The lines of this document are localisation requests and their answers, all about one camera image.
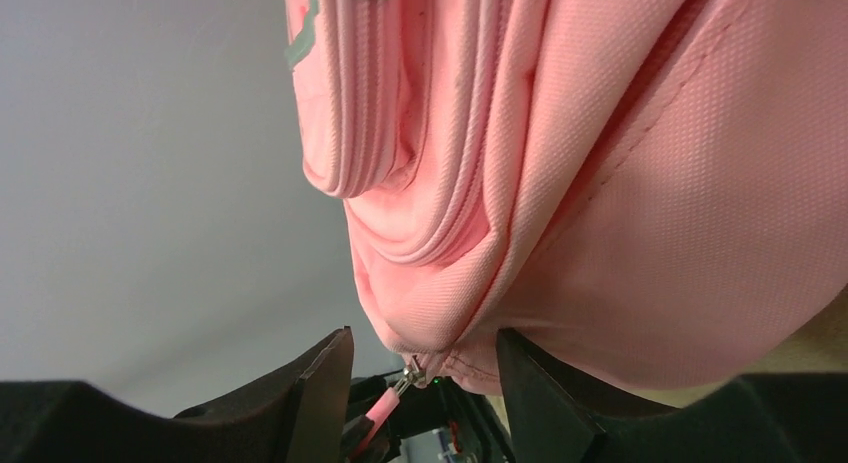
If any pink backpack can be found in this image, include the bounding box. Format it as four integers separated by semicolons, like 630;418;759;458
284;0;847;404

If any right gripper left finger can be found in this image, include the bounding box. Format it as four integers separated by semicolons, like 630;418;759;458
1;327;354;462

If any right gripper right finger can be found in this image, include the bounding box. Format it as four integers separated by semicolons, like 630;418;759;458
496;329;847;462

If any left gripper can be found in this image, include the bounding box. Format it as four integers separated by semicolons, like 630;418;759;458
379;378;516;462

